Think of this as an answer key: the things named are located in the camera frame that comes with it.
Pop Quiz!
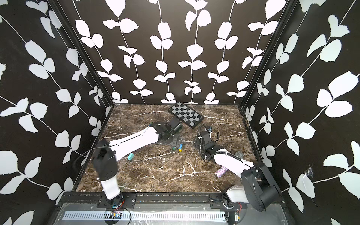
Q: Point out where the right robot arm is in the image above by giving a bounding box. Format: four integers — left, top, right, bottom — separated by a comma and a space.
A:
195, 125, 281, 212

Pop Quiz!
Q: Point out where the white slotted cable duct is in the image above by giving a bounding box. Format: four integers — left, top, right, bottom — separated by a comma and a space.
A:
61, 211, 226, 222

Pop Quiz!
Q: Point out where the black white checkerboard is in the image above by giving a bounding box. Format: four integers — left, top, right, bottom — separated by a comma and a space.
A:
168, 102, 204, 129

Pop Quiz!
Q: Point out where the purple glitter microphone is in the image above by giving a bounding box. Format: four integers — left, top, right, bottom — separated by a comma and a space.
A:
214, 152, 244, 177

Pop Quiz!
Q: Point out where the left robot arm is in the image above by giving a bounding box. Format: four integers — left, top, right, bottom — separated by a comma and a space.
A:
92, 118, 182, 200

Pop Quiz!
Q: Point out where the teal small brick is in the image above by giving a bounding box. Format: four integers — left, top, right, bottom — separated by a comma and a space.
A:
127, 153, 134, 161

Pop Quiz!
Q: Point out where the black mounting rail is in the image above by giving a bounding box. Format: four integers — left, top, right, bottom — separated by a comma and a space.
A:
58, 192, 250, 211

